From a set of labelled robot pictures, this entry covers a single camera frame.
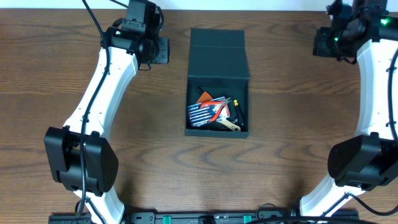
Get black handled claw hammer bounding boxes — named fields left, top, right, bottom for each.
left=196, top=87, right=205, bottom=95

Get dark green box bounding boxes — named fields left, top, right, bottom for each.
left=185, top=28, right=250, bottom=139

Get orange blade wooden scraper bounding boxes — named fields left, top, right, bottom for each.
left=194, top=91, right=241, bottom=132

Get blue screwdriver set case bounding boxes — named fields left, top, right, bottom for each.
left=187, top=102, right=227, bottom=127

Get orange handled pliers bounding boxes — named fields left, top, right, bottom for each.
left=200, top=97, right=231, bottom=123

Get black yellow screwdriver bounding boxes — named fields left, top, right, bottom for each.
left=231, top=91, right=245, bottom=128

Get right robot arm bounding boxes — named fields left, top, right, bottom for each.
left=298, top=1, right=397, bottom=223

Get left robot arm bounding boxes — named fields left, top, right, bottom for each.
left=44, top=0, right=170, bottom=223

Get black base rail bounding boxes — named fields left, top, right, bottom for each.
left=48, top=210, right=360, bottom=224

